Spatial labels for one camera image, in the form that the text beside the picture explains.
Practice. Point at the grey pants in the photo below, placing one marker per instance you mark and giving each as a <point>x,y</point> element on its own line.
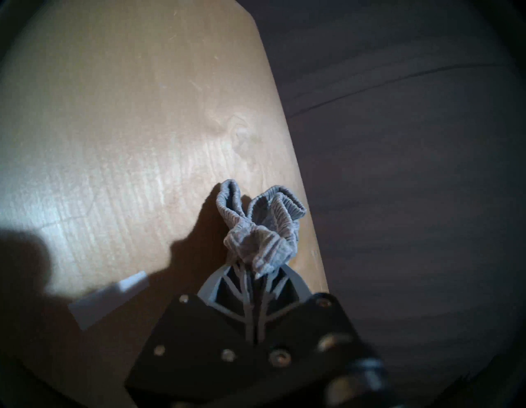
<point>263,234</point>

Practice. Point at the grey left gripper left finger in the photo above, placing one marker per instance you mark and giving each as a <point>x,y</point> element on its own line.
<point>230,296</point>

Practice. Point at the white tape strip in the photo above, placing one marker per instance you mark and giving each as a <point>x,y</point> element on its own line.
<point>107,298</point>

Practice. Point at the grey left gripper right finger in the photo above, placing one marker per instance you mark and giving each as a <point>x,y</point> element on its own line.
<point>283,296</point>

